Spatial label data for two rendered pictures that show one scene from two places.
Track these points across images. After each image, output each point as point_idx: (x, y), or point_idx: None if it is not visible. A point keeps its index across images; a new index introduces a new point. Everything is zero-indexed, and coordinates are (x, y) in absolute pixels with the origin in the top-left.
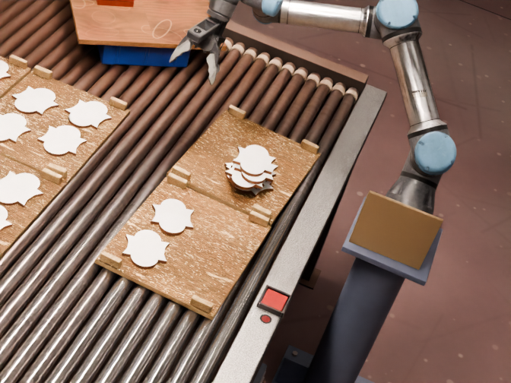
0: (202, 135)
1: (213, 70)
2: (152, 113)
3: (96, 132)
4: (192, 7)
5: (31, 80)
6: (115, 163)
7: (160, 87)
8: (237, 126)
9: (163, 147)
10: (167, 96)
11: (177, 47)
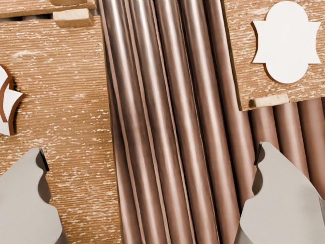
0: (110, 147)
1: (0, 184)
2: (214, 143)
3: (246, 17)
4: None
5: None
6: (183, 0)
7: None
8: (78, 220)
9: (148, 80)
10: (223, 203)
11: (316, 193)
